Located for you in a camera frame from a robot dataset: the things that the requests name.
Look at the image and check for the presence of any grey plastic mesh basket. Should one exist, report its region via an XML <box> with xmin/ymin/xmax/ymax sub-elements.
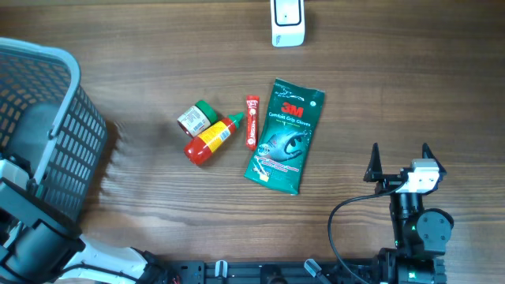
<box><xmin>1</xmin><ymin>38</ymin><xmax>107</xmax><ymax>221</ymax></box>

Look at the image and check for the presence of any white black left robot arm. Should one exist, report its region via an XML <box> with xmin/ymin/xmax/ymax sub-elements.
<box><xmin>1</xmin><ymin>157</ymin><xmax>180</xmax><ymax>283</ymax></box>

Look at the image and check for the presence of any small jar green lid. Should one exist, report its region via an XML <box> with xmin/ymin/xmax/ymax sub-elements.
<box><xmin>177</xmin><ymin>100</ymin><xmax>218</xmax><ymax>138</ymax></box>

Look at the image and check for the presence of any green 3M gloves pack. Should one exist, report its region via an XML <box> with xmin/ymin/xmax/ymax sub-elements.
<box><xmin>245</xmin><ymin>78</ymin><xmax>325</xmax><ymax>195</ymax></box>

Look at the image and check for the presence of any red Nescafe coffee stick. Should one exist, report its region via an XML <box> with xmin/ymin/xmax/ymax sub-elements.
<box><xmin>245</xmin><ymin>95</ymin><xmax>260</xmax><ymax>151</ymax></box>

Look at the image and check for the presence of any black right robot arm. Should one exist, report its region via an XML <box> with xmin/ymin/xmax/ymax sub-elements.
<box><xmin>364</xmin><ymin>144</ymin><xmax>455</xmax><ymax>284</ymax></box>

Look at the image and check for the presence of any red sauce bottle green cap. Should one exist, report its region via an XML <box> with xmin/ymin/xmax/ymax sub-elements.
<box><xmin>184</xmin><ymin>112</ymin><xmax>245</xmax><ymax>166</ymax></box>

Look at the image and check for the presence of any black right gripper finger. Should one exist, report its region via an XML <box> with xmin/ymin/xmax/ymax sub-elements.
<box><xmin>363</xmin><ymin>143</ymin><xmax>383</xmax><ymax>182</ymax></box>
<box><xmin>421</xmin><ymin>143</ymin><xmax>447</xmax><ymax>176</ymax></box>

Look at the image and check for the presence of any white barcode scanner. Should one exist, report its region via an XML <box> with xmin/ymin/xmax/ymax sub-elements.
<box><xmin>270</xmin><ymin>0</ymin><xmax>305</xmax><ymax>48</ymax></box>

